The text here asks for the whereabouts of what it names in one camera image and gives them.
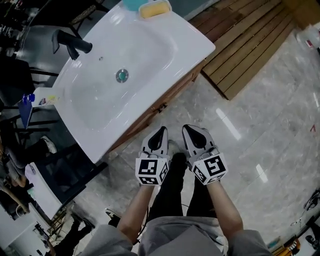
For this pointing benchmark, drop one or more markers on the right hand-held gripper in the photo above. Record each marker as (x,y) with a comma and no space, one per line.
(212,167)

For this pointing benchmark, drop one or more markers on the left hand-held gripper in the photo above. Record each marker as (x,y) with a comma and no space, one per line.
(150,170)

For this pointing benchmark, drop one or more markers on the person's right forearm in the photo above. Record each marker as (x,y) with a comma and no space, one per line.
(225,212)

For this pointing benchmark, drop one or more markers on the person's left forearm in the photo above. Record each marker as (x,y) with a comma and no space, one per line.
(136,212)

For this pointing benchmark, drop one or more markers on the brown wooden sink cabinet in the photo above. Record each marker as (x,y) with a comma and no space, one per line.
(175,93)

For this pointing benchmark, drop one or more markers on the person's left grey shoe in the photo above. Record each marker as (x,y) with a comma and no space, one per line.
(173,147)

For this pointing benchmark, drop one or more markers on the person's left leg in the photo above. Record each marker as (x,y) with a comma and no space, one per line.
(170,190)

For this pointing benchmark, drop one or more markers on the person's leg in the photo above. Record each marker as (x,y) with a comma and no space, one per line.
(170,190)
(200,200)

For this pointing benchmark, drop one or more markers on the person's right leg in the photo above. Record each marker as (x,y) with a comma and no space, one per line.
(200,200)

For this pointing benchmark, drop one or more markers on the teal sink drain plug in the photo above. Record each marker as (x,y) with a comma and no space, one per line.
(122,75)

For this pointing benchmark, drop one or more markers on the black chair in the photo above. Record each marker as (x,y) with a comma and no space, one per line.
(17,77)
(22,125)
(70,172)

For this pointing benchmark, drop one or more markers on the person's grey shirt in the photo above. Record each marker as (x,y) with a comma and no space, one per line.
(180,237)

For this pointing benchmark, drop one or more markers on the white sink basin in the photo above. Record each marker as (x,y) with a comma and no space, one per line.
(150,50)

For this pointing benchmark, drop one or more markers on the wooden slatted platform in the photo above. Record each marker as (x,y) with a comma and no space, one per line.
(240,45)

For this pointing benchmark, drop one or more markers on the black faucet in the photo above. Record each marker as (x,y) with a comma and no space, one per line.
(75,43)

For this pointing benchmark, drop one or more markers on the blue notebook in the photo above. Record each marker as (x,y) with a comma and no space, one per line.
(25,112)

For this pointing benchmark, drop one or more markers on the yellow sponge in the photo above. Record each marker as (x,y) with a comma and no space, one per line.
(153,9)
(170,5)

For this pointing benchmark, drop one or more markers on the teal bowl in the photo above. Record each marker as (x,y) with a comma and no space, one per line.
(133,3)

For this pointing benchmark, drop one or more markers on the dark chair with woven seat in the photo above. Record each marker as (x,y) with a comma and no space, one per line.
(83,15)

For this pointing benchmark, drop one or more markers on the clear plastic bag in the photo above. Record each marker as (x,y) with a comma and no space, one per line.
(310,37)

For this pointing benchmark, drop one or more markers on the large white table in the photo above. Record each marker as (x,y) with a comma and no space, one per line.
(15,230)

